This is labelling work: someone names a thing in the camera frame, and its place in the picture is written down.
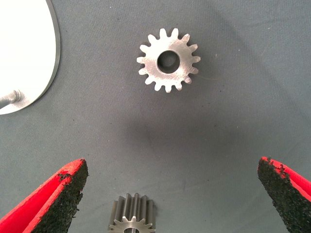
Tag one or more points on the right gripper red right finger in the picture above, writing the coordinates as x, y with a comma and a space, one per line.
291, 201

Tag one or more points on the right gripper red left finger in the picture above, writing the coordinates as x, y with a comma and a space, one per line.
53, 206

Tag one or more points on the large steel gear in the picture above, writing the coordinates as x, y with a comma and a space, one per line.
131, 208

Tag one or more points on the small dark steel gear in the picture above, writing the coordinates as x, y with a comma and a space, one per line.
150, 70

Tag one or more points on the dark grey table cloth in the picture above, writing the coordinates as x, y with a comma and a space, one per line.
218, 109

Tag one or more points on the round metal plate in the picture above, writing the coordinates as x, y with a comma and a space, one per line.
24, 48

